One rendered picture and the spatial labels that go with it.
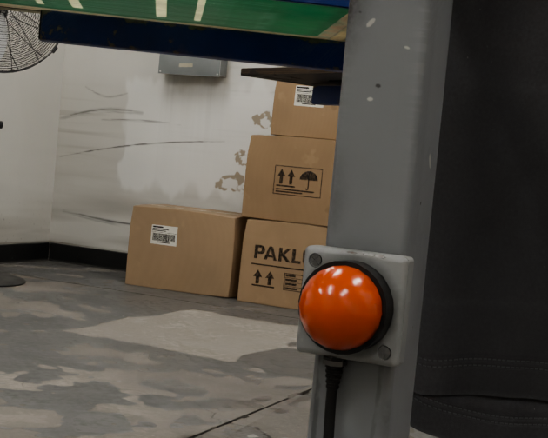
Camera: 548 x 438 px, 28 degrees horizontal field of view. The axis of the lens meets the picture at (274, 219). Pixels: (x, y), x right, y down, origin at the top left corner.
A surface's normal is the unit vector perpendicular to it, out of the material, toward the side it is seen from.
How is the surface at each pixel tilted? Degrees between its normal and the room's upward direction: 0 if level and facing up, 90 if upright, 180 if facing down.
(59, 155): 90
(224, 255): 90
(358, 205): 90
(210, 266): 91
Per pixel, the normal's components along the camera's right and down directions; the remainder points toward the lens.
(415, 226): 0.91, 0.11
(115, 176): -0.41, 0.01
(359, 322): 0.38, 0.25
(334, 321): -0.26, 0.19
